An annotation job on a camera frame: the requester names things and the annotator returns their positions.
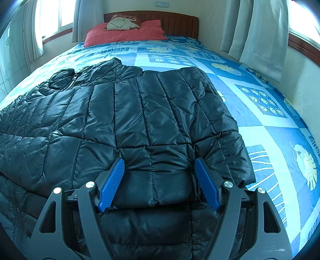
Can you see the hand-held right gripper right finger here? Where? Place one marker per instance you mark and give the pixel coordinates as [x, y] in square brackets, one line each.
[206, 182]

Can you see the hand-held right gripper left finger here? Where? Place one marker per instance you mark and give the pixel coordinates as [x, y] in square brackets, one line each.
[112, 185]

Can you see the black puffer jacket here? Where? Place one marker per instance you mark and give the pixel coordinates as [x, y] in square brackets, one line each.
[137, 112]

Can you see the blue patterned bed sheet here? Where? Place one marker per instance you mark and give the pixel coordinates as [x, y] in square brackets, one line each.
[262, 130]

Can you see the red pillow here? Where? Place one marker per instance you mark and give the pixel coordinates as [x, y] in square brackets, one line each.
[125, 37]

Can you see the grey curtain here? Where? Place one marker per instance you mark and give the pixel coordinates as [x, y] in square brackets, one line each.
[260, 32]
[85, 20]

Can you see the cream patterned pillow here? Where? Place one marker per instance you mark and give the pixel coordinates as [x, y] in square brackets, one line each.
[122, 23]

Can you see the brown wooden headboard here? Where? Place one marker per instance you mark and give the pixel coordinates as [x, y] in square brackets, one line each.
[175, 23]

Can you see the white sheer curtain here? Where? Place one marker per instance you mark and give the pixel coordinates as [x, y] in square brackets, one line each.
[33, 37]

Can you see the white patterned wardrobe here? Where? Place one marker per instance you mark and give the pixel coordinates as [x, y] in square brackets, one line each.
[11, 50]

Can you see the wood-framed window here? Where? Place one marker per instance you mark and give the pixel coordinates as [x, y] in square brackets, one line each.
[56, 17]
[303, 27]

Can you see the white wall socket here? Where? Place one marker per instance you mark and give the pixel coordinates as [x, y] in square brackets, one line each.
[161, 4]

